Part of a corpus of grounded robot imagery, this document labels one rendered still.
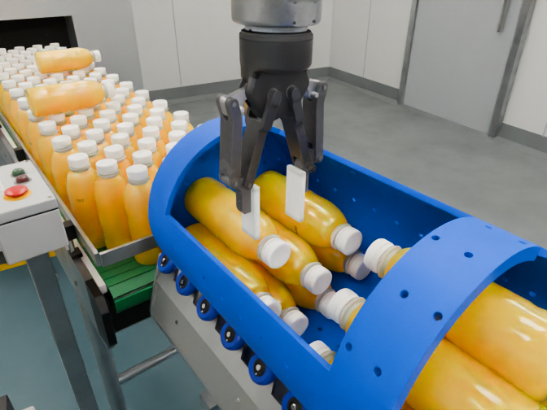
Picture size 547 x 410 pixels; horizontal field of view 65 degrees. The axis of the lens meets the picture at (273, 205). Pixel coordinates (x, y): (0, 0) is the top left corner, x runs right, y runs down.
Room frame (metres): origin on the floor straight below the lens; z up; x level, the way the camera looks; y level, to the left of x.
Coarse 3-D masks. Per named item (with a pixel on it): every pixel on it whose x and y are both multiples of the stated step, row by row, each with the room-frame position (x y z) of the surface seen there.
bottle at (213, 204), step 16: (192, 192) 0.59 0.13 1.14; (208, 192) 0.57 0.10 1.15; (224, 192) 0.57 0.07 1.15; (192, 208) 0.57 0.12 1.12; (208, 208) 0.54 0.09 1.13; (224, 208) 0.53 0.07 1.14; (208, 224) 0.53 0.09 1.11; (224, 224) 0.51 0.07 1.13; (240, 224) 0.49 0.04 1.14; (272, 224) 0.50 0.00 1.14; (224, 240) 0.50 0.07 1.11; (240, 240) 0.48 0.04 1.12; (256, 240) 0.47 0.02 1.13; (256, 256) 0.47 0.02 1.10
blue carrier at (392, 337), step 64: (320, 192) 0.67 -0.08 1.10; (384, 192) 0.53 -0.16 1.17; (192, 256) 0.46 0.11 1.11; (448, 256) 0.30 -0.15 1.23; (512, 256) 0.30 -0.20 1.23; (256, 320) 0.34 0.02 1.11; (320, 320) 0.50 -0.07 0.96; (384, 320) 0.26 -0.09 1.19; (448, 320) 0.24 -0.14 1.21; (320, 384) 0.26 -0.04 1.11; (384, 384) 0.23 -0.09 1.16
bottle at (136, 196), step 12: (144, 180) 0.73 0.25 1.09; (132, 192) 0.72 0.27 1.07; (144, 192) 0.72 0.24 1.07; (132, 204) 0.71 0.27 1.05; (144, 204) 0.71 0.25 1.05; (132, 216) 0.71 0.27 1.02; (144, 216) 0.71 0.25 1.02; (132, 228) 0.71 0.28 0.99; (144, 228) 0.71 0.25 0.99; (132, 240) 0.72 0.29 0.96; (144, 252) 0.71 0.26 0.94; (156, 252) 0.71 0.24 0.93; (144, 264) 0.71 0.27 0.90
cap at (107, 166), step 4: (100, 160) 0.78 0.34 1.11; (104, 160) 0.78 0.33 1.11; (108, 160) 0.78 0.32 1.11; (112, 160) 0.78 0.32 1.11; (96, 164) 0.76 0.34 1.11; (100, 164) 0.76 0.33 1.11; (104, 164) 0.76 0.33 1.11; (108, 164) 0.76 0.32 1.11; (112, 164) 0.76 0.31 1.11; (116, 164) 0.77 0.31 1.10; (100, 168) 0.75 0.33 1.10; (104, 168) 0.75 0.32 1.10; (108, 168) 0.75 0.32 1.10; (112, 168) 0.76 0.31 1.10; (116, 168) 0.77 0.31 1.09; (100, 172) 0.75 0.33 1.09; (104, 172) 0.75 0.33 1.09; (108, 172) 0.75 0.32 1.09; (112, 172) 0.76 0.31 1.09
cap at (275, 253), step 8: (272, 240) 0.46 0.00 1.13; (280, 240) 0.47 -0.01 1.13; (264, 248) 0.46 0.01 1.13; (272, 248) 0.45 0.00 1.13; (280, 248) 0.46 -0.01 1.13; (288, 248) 0.46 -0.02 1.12; (264, 256) 0.45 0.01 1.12; (272, 256) 0.45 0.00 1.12; (280, 256) 0.46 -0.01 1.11; (288, 256) 0.46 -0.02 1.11; (272, 264) 0.45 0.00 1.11; (280, 264) 0.46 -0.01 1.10
